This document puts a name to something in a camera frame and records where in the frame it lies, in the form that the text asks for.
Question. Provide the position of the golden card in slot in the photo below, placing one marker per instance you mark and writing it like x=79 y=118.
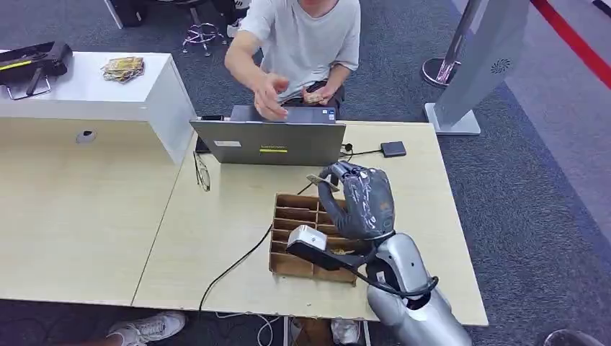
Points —
x=343 y=251

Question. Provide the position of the black device with yellow stripe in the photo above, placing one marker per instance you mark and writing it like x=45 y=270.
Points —
x=33 y=62

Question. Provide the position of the person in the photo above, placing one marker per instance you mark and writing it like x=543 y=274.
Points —
x=310 y=43

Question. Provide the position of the stack of golden cards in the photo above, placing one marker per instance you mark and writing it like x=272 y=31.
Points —
x=123 y=68

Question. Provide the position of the eyeglasses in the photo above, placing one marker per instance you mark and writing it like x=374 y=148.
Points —
x=202 y=173

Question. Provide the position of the grey round base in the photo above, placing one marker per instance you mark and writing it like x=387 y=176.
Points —
x=573 y=339

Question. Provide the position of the black cabinet with white edge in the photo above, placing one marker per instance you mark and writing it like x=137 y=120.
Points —
x=129 y=12

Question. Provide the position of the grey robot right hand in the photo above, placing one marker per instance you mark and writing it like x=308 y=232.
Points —
x=367 y=205

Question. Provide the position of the chrome stool base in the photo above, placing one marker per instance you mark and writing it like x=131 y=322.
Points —
x=203 y=34

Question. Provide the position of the person's left hand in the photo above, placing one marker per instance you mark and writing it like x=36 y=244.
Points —
x=322 y=95

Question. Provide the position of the person's hand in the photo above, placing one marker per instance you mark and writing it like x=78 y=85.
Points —
x=322 y=95
x=268 y=100

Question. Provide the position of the red barrier belt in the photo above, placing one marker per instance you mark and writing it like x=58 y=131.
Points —
x=573 y=40

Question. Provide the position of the white sneaker black stripes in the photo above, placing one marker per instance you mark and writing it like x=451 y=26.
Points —
x=242 y=3
x=233 y=28

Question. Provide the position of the white table leg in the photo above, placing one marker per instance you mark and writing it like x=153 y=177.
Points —
x=285 y=332

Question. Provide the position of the small black square adapter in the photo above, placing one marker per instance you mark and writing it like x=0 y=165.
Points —
x=393 y=149

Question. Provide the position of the grey laptop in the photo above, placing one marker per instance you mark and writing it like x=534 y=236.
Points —
x=267 y=143

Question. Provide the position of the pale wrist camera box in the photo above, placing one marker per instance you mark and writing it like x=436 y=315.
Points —
x=308 y=239

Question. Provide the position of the brown cardboard box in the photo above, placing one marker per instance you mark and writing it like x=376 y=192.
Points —
x=312 y=333

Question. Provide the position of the chrome stanchion post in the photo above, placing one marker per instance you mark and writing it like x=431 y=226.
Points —
x=451 y=52

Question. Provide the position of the grey standing panel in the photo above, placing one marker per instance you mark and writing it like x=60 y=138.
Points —
x=482 y=62

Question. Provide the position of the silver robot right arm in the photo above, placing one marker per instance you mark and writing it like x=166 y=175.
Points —
x=415 y=310

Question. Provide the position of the person's right hand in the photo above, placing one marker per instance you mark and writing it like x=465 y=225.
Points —
x=268 y=100

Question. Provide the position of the wooden card box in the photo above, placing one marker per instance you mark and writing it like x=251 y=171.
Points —
x=291 y=265

